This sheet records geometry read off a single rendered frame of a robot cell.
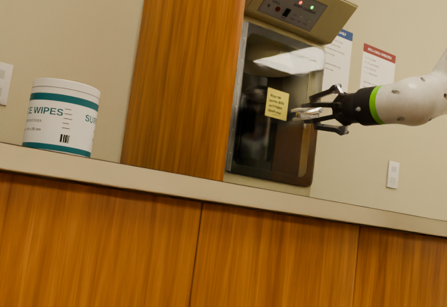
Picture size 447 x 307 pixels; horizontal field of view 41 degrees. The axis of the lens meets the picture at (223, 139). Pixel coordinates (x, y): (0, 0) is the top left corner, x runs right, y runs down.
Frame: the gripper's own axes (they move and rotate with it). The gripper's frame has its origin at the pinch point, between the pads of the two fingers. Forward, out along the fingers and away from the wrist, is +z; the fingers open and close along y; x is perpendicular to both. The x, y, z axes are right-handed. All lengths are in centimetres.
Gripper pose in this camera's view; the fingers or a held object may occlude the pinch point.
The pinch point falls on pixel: (303, 113)
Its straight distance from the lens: 162.0
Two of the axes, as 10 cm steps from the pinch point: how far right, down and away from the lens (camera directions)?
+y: -1.7, -9.8, -0.7
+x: -7.9, 1.8, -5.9
